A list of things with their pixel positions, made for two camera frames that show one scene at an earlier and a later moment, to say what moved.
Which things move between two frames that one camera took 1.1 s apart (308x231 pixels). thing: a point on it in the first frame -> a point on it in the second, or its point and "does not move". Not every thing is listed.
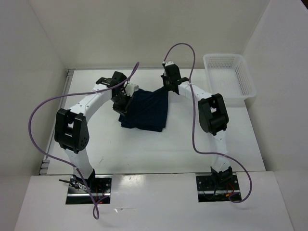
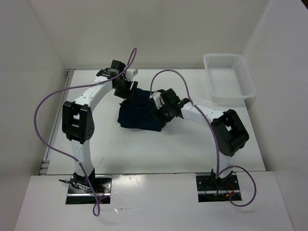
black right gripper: [164, 77] -> [167, 118]
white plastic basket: [228, 74] does not move
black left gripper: [123, 109] -> [125, 94]
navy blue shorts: [146, 110] does not move
